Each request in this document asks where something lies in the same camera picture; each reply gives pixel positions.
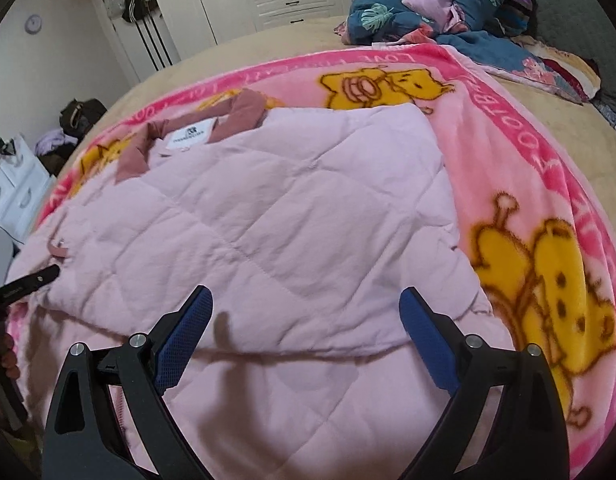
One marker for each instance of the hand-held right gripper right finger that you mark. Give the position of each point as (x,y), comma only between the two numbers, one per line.
(427,332)

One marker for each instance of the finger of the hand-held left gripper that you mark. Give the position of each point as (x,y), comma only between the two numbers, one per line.
(30,284)

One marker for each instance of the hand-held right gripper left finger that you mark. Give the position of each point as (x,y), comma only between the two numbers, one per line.
(188,332)

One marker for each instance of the light pink quilted blanket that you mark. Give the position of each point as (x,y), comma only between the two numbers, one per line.
(263,220)

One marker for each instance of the person's left hand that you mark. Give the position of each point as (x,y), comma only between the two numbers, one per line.
(8,355)

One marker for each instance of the white drawer chest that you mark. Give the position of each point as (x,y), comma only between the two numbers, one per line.
(13,185)

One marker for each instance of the purple cloth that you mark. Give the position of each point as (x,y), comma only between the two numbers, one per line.
(50,140)

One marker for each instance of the dark brown bag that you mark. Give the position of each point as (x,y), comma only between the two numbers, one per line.
(80,112)

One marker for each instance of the pink cartoon printed blanket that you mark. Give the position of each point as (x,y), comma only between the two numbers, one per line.
(512,160)

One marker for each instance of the white door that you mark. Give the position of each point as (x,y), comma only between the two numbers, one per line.
(118,45)

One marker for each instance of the dark patterned cloth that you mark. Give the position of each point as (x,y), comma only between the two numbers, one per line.
(615,120)

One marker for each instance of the stack of folded blankets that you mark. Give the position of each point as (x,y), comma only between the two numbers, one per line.
(562,67)

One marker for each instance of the beige bed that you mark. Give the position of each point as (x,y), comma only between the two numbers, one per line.
(268,45)

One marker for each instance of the blue flamingo print quilt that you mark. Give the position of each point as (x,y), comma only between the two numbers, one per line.
(402,5)

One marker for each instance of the dark striped cloth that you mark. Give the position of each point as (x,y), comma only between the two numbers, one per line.
(517,10)

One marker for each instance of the grey headboard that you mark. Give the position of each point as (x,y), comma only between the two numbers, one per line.
(577,0)

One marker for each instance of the round wall clock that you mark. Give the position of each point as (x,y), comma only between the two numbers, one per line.
(34,23)

